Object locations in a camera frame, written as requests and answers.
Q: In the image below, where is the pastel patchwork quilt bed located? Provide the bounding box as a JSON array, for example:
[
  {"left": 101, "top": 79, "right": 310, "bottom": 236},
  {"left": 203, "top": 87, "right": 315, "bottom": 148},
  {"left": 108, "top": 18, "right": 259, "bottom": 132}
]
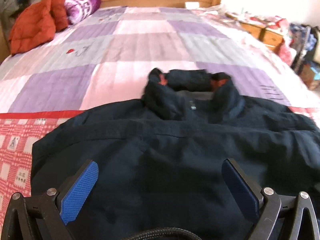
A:
[{"left": 0, "top": 4, "right": 320, "bottom": 120}]

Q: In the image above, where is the cardboard box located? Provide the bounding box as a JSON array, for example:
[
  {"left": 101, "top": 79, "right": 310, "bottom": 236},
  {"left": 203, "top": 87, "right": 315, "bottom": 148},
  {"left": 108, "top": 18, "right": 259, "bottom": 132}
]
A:
[{"left": 300, "top": 62, "right": 320, "bottom": 90}]

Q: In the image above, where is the navy padded jacket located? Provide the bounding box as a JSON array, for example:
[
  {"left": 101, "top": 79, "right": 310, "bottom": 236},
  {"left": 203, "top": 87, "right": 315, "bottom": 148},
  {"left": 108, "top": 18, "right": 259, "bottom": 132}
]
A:
[{"left": 30, "top": 67, "right": 320, "bottom": 240}]

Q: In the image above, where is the pile of clothes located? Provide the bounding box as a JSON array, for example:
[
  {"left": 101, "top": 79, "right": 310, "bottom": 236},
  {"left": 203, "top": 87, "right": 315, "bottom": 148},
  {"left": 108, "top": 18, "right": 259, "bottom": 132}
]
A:
[{"left": 287, "top": 24, "right": 320, "bottom": 68}]

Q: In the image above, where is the orange down jacket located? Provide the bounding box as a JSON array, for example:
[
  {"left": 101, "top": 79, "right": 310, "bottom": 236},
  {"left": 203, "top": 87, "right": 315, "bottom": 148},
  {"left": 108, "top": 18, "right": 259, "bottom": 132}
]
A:
[{"left": 8, "top": 0, "right": 70, "bottom": 55}]

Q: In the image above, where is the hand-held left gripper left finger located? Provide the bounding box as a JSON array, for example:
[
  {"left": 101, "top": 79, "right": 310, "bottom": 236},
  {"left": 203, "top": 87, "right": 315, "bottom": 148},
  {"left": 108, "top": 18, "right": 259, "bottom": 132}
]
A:
[{"left": 0, "top": 159, "right": 99, "bottom": 240}]

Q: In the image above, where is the black braided cable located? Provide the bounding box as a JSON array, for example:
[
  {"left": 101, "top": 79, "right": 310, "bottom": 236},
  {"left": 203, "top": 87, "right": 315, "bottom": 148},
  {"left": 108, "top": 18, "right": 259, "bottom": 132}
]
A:
[{"left": 127, "top": 227, "right": 203, "bottom": 240}]

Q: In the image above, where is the purple patterned pillow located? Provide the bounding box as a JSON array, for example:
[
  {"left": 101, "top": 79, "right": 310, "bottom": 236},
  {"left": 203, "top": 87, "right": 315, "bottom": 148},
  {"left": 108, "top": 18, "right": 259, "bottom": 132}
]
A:
[{"left": 64, "top": 0, "right": 102, "bottom": 25}]

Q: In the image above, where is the wooden bedside cabinet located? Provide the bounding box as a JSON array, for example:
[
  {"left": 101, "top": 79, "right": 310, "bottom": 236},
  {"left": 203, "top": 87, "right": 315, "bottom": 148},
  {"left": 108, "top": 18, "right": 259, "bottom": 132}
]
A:
[
  {"left": 237, "top": 20, "right": 265, "bottom": 42},
  {"left": 260, "top": 27, "right": 284, "bottom": 53}
]

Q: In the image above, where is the pile of small household clutter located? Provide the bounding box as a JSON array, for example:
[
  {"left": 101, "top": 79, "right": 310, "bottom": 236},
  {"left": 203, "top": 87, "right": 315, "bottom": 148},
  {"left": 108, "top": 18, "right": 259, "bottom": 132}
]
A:
[{"left": 225, "top": 7, "right": 290, "bottom": 30}]

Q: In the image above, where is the pink bag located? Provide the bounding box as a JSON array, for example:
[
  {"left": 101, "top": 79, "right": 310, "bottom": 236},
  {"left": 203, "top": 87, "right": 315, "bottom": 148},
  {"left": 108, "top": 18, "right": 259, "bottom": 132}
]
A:
[{"left": 277, "top": 40, "right": 294, "bottom": 67}]

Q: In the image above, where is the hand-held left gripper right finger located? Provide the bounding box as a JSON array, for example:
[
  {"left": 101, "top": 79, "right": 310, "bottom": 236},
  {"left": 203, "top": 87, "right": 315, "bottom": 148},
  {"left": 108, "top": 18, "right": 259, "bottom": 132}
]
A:
[{"left": 222, "top": 158, "right": 320, "bottom": 240}]

